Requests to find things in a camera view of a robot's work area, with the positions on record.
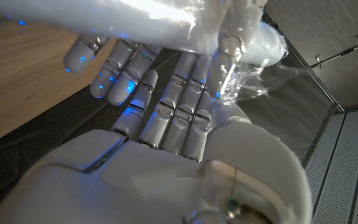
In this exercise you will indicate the silver foil roll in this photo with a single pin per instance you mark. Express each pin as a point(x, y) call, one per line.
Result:
point(104, 18)

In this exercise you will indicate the metal wall rail with clips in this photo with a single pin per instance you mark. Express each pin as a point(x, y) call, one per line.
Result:
point(343, 53)

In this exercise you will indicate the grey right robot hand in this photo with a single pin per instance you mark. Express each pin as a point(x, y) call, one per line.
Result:
point(154, 180)

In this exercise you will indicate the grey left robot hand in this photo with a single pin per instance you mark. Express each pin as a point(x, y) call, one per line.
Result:
point(120, 77)

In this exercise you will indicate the black backdrop stand pole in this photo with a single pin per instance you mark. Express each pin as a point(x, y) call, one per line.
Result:
point(315, 79)

